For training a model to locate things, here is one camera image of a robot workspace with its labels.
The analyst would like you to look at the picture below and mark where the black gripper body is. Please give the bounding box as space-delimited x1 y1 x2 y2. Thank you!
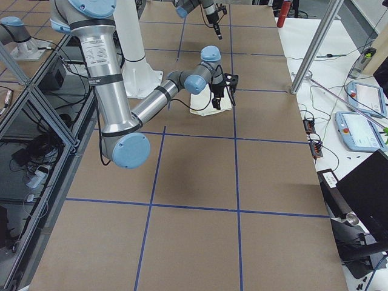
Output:
206 8 219 26
210 73 226 98

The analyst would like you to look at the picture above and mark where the cream long-sleeve cat shirt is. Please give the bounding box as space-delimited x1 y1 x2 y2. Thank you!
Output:
189 85 232 116

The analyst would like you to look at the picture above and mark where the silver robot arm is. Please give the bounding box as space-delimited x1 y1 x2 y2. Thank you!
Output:
50 1 230 169
172 0 227 40

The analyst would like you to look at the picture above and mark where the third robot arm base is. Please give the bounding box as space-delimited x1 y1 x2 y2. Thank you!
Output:
1 16 45 61

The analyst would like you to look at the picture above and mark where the red cylinder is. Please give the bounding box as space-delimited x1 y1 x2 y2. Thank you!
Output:
276 0 291 28

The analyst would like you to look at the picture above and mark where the metal reacher grabber tool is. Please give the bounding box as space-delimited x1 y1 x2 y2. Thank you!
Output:
303 71 387 134

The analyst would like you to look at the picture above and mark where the black electronics board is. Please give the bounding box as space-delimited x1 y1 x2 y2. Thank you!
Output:
309 140 323 159
303 119 316 134

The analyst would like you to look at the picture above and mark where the near teach pendant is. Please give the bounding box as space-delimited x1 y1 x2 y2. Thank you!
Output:
335 112 387 152

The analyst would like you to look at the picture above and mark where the teach pendant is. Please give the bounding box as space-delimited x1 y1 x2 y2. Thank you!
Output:
335 112 387 152
346 81 387 118

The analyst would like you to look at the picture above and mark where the far teach pendant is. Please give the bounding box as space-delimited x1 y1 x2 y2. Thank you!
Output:
346 81 387 118

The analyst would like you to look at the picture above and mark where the black monitor on stand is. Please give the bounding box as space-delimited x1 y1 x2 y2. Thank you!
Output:
317 150 387 279

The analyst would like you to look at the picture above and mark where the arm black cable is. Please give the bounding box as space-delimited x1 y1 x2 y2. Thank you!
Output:
168 75 237 112

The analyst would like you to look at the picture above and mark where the white camera mast base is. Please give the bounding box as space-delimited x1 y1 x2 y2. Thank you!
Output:
113 0 163 99

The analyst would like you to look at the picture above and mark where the aluminium frame post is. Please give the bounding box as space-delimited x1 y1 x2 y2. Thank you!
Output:
290 0 344 95

